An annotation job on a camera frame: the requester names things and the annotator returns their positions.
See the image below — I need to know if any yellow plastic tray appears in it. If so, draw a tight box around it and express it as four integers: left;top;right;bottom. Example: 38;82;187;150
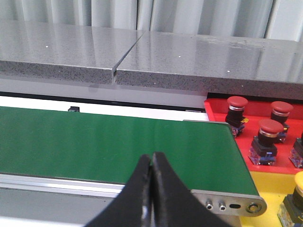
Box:
241;171;295;227

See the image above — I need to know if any yellow button in tray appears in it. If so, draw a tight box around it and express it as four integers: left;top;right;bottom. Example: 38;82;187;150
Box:
277;171;303;227

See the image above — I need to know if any metal conveyor end bracket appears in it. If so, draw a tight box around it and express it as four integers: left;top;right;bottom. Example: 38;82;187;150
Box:
183;120;230;126

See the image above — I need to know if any red object at right edge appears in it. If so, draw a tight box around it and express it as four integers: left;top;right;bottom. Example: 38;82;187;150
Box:
204;98;303;175

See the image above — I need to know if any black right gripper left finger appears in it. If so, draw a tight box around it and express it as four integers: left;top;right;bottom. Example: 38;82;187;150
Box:
85;155;152;227

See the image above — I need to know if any aluminium conveyor side rail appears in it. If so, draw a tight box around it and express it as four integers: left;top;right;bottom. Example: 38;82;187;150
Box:
0;174;124;198

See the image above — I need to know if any red button with yellow tab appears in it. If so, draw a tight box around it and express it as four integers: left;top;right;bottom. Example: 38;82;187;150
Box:
225;96;249;138

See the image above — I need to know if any green conveyor belt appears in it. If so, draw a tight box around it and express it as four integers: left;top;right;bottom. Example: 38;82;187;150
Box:
0;107;258;195

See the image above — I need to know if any grey stone counter slab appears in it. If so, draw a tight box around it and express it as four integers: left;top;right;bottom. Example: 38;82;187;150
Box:
0;19;303;108

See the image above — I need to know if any red mushroom push button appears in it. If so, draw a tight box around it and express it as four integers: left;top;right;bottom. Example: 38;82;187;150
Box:
249;119;284;166
289;135;303;168

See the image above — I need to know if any black sensor with cable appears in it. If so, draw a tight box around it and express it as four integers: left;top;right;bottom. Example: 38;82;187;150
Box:
68;106;80;112

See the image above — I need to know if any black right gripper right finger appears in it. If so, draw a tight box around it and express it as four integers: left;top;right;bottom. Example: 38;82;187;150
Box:
152;152;229;227

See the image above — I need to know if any near conveyor end bracket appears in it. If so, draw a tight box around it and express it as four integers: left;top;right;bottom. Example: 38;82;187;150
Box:
191;189;267;217

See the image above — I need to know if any grey pleated curtain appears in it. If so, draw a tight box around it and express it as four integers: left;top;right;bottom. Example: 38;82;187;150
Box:
0;0;303;42

